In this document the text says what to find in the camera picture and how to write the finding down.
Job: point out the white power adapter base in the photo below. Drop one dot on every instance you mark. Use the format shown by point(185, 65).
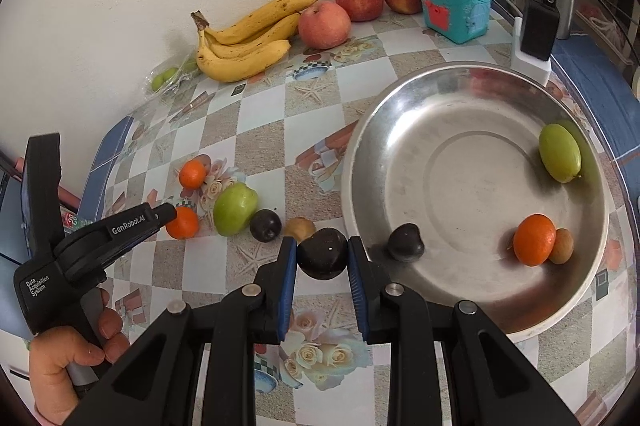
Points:
point(530, 67)

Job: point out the orange mandarin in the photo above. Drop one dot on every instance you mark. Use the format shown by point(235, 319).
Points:
point(534, 239)
point(192, 173)
point(185, 226)

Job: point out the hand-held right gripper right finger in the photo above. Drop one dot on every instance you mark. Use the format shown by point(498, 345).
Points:
point(360, 286)

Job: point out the teal house-shaped box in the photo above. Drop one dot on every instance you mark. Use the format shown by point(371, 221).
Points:
point(452, 6)

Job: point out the green jujube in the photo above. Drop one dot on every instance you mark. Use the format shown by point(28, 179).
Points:
point(235, 209)
point(560, 152)

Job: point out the small brown round fruit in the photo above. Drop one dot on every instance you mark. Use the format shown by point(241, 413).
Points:
point(300, 228)
point(562, 248)

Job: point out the dark purple plum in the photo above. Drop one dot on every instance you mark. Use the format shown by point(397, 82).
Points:
point(405, 242)
point(322, 256)
point(265, 226)

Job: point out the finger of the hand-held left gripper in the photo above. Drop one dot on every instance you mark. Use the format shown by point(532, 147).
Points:
point(160, 215)
point(42, 186)

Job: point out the yellow banana bunch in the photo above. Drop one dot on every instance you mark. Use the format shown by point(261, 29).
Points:
point(240, 58)

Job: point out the person's left hand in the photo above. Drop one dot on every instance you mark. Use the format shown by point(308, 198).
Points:
point(55, 371)

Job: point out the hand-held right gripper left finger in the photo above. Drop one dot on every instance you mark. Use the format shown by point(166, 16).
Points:
point(286, 286)

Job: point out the clear package of green fruit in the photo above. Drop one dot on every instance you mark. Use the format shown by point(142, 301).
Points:
point(167, 78)

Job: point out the black charger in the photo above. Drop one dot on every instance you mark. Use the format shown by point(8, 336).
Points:
point(539, 26)

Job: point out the round steel plate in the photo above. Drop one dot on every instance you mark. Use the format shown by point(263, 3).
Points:
point(450, 166)

